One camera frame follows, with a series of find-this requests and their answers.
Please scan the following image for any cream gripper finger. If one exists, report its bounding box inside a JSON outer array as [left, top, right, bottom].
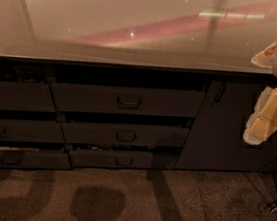
[[251, 41, 277, 69], [243, 86, 277, 145]]

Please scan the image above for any dark cabinet door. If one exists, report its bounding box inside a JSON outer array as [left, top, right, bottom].
[[176, 81, 277, 172]]

